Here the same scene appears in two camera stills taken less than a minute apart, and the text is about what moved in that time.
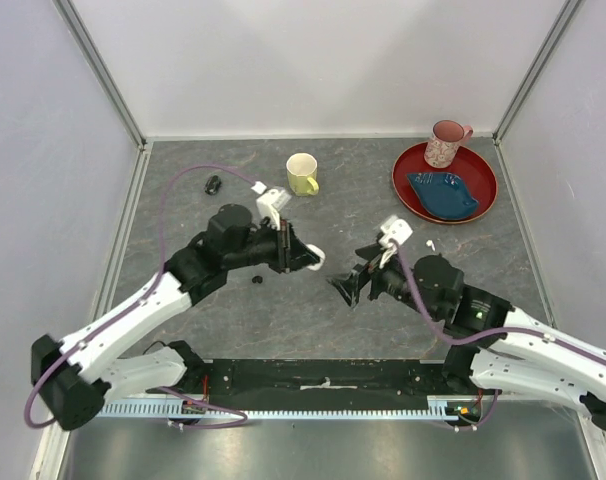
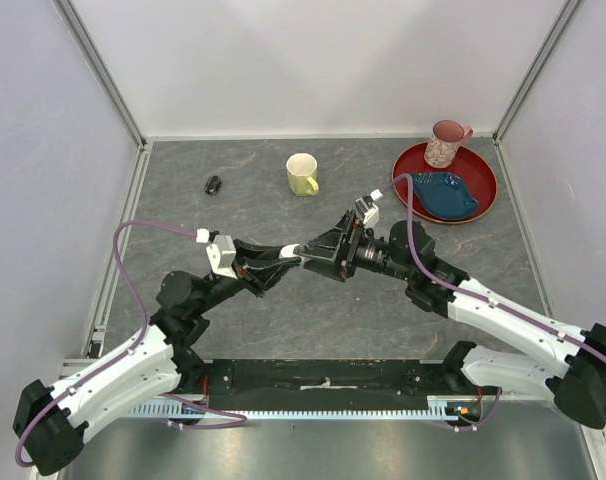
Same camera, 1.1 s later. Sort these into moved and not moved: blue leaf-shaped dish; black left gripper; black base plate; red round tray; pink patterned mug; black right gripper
Moved: black left gripper; black right gripper
Not moved: red round tray; pink patterned mug; black base plate; blue leaf-shaped dish
